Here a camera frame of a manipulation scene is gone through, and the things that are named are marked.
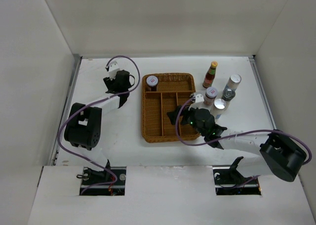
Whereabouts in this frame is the red chili sauce bottle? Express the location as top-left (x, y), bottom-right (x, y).
top-left (202, 61), bottom-right (218, 88)

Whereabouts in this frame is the white jar silver lid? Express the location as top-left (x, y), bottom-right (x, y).
top-left (211, 98), bottom-right (226, 120)

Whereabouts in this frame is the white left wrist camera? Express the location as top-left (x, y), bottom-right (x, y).
top-left (106, 61), bottom-right (120, 80)

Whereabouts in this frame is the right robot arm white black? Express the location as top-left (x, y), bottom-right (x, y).
top-left (167, 105), bottom-right (312, 183)

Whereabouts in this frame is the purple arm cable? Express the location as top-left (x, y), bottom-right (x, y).
top-left (56, 55), bottom-right (140, 195)
top-left (174, 97), bottom-right (313, 164)

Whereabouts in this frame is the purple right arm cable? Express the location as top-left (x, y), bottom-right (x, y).
top-left (174, 97), bottom-right (313, 164)

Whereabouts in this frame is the spice jar white red lid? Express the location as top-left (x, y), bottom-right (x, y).
top-left (204, 87), bottom-right (218, 106)
top-left (146, 75), bottom-right (158, 91)

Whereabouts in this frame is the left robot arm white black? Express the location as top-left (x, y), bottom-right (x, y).
top-left (64, 70), bottom-right (135, 151)

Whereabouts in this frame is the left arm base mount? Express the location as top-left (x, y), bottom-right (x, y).
top-left (76, 161), bottom-right (127, 196)

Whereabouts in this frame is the brown wicker basket tray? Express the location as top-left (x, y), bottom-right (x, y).
top-left (141, 73), bottom-right (196, 143)

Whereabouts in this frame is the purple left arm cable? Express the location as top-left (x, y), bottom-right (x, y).
top-left (56, 55), bottom-right (140, 195)

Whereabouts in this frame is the clear top salt grinder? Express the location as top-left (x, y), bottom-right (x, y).
top-left (221, 88), bottom-right (236, 104)

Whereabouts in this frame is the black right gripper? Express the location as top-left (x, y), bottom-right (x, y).
top-left (167, 102), bottom-right (206, 137)

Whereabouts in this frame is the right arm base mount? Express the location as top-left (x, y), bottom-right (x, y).
top-left (213, 157), bottom-right (261, 195)

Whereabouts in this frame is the tall jar silver lid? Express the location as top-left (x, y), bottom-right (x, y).
top-left (225, 74), bottom-right (241, 91)

